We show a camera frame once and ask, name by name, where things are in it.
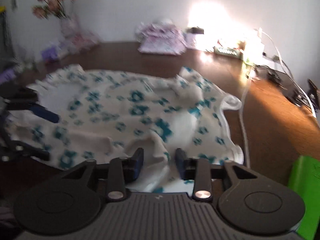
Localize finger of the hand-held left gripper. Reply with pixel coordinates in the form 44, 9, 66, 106
4, 87, 60, 123
0, 140, 50, 162

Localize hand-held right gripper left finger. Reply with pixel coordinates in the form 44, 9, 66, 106
61, 147, 145, 202

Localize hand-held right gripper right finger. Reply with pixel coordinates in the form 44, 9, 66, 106
175, 148, 259, 202

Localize white blue-flower garment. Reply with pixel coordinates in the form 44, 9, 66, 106
9, 64, 244, 193

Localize purple cloth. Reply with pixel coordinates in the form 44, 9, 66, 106
0, 67, 19, 87

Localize purple tissue pack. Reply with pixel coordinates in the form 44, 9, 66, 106
41, 43, 61, 62

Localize clear printed plastic bag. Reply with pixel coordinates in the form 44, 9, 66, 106
62, 29, 101, 51

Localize patterned flower vase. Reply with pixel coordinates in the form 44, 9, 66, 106
59, 15, 81, 38

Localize pink floral ruffled garment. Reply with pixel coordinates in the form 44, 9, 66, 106
138, 35, 187, 55

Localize bright green object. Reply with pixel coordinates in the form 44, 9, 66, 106
287, 155, 320, 240

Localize pink garment with purple trim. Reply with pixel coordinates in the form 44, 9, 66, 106
136, 21, 183, 40

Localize white cable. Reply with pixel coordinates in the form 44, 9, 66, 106
239, 75, 252, 168
259, 27, 318, 115

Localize dark frame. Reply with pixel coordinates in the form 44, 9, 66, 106
0, 5, 13, 64

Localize small boxes by wall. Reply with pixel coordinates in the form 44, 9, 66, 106
213, 46, 245, 61

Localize black adapter with cable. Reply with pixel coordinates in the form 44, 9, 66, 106
255, 65, 283, 83

